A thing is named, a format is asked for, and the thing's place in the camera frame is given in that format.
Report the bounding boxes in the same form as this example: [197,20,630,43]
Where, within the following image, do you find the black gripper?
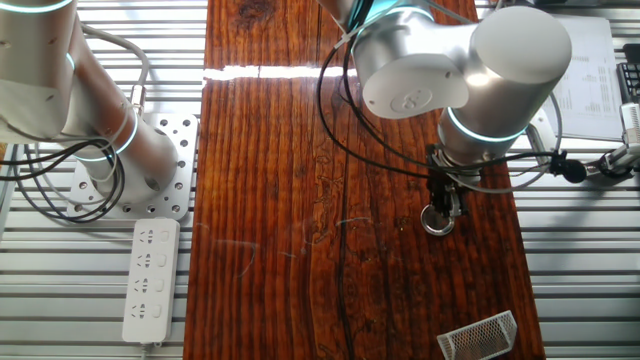
[425,162,471,221]

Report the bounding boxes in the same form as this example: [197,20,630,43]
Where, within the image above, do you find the small round steel plate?
[420,203,456,237]

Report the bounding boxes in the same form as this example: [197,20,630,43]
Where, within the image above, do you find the black clip microphone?
[549,149,588,184]

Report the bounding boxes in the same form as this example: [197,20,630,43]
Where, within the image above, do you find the white mesh bent rack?
[436,309,518,360]

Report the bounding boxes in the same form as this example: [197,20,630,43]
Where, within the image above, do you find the printed paper sheet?
[542,13,624,142]

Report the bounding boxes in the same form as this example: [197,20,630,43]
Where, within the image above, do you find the wood grain table mat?
[182,0,547,360]

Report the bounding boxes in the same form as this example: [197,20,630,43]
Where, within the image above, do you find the black keyboard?
[615,43,640,104]

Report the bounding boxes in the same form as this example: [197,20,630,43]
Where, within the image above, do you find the white power strip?
[121,217,181,346]

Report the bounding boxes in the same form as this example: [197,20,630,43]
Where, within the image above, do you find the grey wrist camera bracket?
[527,107,559,164]

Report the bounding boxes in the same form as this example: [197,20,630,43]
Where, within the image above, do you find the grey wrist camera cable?
[432,92,564,195]

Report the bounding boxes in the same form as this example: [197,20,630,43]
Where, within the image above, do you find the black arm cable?
[316,0,556,181]

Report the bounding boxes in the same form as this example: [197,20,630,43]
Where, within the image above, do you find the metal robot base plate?
[66,112,200,221]

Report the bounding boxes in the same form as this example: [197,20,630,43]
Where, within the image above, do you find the grey base cable with connector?
[79,22,152,117]

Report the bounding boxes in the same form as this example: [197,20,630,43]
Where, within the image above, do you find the black base cable bundle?
[0,139,125,225]

